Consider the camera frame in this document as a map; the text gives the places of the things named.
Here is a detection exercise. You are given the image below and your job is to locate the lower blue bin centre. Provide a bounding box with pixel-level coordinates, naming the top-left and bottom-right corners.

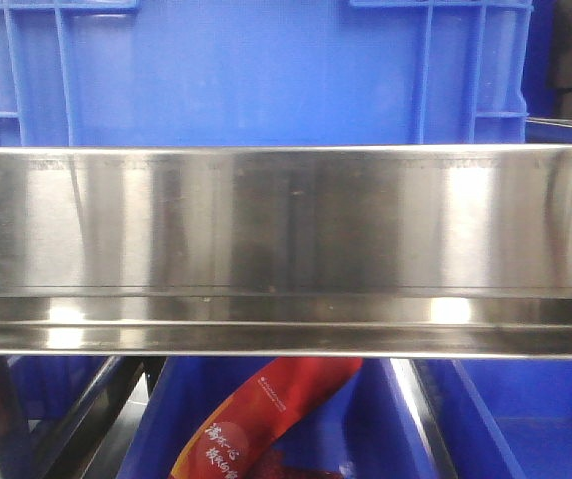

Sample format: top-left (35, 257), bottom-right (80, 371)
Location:
top-left (118, 356), bottom-right (439, 478)

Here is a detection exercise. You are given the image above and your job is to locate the lower blue bin right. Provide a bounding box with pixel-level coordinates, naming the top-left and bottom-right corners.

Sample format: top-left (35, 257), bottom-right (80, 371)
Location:
top-left (421, 359), bottom-right (572, 478)

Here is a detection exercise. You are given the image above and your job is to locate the large blue plastic bin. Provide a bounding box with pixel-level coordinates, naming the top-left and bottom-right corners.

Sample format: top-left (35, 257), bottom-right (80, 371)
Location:
top-left (0, 1), bottom-right (533, 146)

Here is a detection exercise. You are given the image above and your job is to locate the red snack package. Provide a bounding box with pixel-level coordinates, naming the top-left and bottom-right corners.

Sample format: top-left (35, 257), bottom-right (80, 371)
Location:
top-left (168, 357), bottom-right (363, 478)

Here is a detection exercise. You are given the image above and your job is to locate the stainless steel shelf rail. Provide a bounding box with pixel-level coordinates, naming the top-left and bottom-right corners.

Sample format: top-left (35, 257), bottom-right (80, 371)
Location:
top-left (0, 145), bottom-right (572, 359)

